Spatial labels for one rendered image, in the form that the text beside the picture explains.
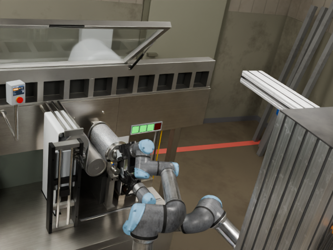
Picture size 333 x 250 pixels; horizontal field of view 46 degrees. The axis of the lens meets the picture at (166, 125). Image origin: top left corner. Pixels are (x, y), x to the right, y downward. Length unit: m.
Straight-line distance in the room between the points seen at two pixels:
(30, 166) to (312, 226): 1.80
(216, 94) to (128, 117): 3.11
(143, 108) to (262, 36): 3.29
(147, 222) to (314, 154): 0.77
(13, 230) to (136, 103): 1.06
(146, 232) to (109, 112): 1.11
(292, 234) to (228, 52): 4.35
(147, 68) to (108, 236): 1.06
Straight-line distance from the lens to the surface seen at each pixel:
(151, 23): 2.03
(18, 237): 2.28
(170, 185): 1.85
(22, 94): 1.96
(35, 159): 2.54
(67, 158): 2.06
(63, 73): 2.33
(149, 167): 1.98
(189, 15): 4.93
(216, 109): 5.74
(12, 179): 2.58
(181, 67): 2.71
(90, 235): 2.28
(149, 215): 1.64
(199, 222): 1.97
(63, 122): 2.18
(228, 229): 2.09
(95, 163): 2.29
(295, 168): 1.20
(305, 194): 1.19
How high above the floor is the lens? 2.47
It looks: 27 degrees down
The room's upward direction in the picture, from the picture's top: 10 degrees clockwise
